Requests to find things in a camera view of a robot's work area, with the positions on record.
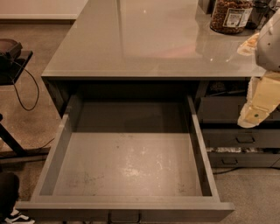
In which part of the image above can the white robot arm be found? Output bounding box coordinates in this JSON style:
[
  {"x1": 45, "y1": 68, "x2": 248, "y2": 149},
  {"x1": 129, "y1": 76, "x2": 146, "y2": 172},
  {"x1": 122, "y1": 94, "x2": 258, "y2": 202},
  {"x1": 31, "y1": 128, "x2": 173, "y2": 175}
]
[{"x1": 237, "y1": 10, "x2": 280, "y2": 129}]

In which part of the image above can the grey right bottom drawer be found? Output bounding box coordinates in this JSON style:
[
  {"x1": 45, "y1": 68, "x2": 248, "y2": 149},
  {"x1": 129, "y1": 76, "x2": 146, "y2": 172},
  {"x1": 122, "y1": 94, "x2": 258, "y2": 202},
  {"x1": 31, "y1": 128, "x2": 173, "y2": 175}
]
[{"x1": 208, "y1": 152, "x2": 280, "y2": 168}]

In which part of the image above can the dark glass jar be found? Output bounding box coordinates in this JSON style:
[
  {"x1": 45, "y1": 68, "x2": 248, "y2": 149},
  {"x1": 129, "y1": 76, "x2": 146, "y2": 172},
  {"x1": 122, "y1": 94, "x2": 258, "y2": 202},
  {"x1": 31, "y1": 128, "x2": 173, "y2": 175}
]
[{"x1": 246, "y1": 0, "x2": 269, "y2": 30}]

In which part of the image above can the black side stand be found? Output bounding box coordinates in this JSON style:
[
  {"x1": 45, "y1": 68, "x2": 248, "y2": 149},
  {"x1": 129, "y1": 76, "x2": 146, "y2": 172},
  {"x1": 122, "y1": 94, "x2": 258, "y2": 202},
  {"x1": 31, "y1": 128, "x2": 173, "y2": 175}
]
[{"x1": 0, "y1": 51, "x2": 55, "y2": 157}]

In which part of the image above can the black and white sneaker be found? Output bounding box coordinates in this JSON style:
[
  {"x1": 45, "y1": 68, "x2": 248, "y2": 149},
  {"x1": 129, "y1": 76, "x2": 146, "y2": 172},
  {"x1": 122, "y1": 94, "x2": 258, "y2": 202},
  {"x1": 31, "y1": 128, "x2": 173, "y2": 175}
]
[{"x1": 4, "y1": 210, "x2": 35, "y2": 224}]

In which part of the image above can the dark device on stand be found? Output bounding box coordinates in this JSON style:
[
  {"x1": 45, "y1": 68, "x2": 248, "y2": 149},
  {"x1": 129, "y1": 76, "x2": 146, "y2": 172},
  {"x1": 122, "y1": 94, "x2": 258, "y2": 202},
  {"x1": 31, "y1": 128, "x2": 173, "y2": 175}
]
[{"x1": 0, "y1": 38, "x2": 22, "y2": 71}]

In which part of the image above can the black cable from stand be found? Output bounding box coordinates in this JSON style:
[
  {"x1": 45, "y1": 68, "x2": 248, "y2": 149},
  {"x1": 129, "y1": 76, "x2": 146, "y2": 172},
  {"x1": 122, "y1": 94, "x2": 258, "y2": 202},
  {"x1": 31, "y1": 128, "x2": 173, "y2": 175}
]
[{"x1": 8, "y1": 59, "x2": 40, "y2": 112}]

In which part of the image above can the clear jar of nuts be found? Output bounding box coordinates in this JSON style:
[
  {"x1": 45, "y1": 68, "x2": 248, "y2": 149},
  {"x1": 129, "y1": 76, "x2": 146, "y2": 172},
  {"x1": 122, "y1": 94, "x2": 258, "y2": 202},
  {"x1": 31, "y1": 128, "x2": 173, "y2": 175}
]
[{"x1": 210, "y1": 0, "x2": 254, "y2": 34}]

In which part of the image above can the grey right middle drawer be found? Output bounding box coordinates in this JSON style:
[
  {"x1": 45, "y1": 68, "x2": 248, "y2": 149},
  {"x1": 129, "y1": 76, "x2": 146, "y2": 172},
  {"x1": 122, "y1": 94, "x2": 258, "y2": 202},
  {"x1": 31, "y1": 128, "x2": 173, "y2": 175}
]
[{"x1": 202, "y1": 129, "x2": 280, "y2": 148}]

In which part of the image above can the grey cabinet with glossy top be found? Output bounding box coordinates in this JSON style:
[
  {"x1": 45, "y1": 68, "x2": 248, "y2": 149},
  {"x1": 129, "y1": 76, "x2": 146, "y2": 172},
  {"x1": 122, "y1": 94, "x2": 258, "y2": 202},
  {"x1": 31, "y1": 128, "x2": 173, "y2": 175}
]
[{"x1": 42, "y1": 0, "x2": 279, "y2": 154}]

